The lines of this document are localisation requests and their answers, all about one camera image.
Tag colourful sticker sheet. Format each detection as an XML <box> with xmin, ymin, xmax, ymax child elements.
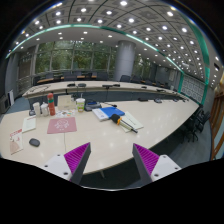
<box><xmin>56</xmin><ymin>110</ymin><xmax>75</xmax><ymax>118</ymax></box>

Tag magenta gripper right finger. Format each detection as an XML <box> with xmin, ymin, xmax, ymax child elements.
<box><xmin>131</xmin><ymin>143</ymin><xmax>182</xmax><ymax>186</ymax></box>

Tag green white paper cup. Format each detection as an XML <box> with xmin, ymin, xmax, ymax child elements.
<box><xmin>76</xmin><ymin>98</ymin><xmax>85</xmax><ymax>112</ymax></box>

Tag white book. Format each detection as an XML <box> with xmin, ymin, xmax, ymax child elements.
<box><xmin>92</xmin><ymin>109</ymin><xmax>109</xmax><ymax>121</ymax></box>

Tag beige standing card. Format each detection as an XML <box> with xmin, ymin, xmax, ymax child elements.
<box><xmin>57</xmin><ymin>95</ymin><xmax>75</xmax><ymax>110</ymax></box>

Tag black office chair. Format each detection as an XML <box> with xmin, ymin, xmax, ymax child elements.
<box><xmin>183</xmin><ymin>110</ymin><xmax>211</xmax><ymax>142</ymax></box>

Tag red orange thermos bottle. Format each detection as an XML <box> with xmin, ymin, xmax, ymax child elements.
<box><xmin>47</xmin><ymin>93</ymin><xmax>56</xmax><ymax>116</ymax></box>

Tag white cup left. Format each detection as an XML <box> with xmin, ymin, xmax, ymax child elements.
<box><xmin>33</xmin><ymin>102</ymin><xmax>41</xmax><ymax>117</ymax></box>

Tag blue folder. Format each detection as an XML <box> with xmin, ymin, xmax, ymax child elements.
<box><xmin>101</xmin><ymin>107</ymin><xmax>124</xmax><ymax>118</ymax></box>

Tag white paper booklet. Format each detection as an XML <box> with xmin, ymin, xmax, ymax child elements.
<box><xmin>22</xmin><ymin>116</ymin><xmax>36</xmax><ymax>133</ymax></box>

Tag pink mouse pad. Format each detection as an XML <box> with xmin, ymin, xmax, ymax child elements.
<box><xmin>47</xmin><ymin>117</ymin><xmax>77</xmax><ymax>134</ymax></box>

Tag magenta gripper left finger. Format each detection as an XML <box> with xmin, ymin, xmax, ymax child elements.
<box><xmin>42</xmin><ymin>142</ymin><xmax>92</xmax><ymax>185</ymax></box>

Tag white jar with lid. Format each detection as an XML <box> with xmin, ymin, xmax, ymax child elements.
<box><xmin>40</xmin><ymin>102</ymin><xmax>49</xmax><ymax>117</ymax></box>

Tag pale green papers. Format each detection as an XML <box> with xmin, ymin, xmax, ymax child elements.
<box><xmin>121</xmin><ymin>112</ymin><xmax>143</xmax><ymax>132</ymax></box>

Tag red white booklet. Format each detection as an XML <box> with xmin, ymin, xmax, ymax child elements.
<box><xmin>10</xmin><ymin>129</ymin><xmax>23</xmax><ymax>154</ymax></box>

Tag dark device on table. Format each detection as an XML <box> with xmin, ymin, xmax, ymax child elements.
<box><xmin>84</xmin><ymin>102</ymin><xmax>102</xmax><ymax>111</ymax></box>

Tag grey round pillar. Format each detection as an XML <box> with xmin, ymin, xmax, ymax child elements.
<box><xmin>114</xmin><ymin>40</ymin><xmax>136</xmax><ymax>81</ymax></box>

